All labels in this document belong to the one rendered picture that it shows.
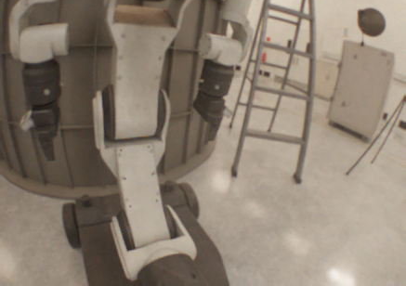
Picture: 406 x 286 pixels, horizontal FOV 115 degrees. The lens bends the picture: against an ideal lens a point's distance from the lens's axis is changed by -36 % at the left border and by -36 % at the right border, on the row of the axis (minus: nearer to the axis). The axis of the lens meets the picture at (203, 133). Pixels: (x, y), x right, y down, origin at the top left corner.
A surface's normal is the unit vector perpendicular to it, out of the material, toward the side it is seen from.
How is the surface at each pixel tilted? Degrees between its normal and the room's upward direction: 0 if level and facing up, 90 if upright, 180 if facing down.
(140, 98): 87
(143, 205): 60
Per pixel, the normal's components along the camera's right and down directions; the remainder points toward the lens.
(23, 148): -0.02, 0.39
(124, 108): 0.51, 0.34
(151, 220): 0.45, -0.34
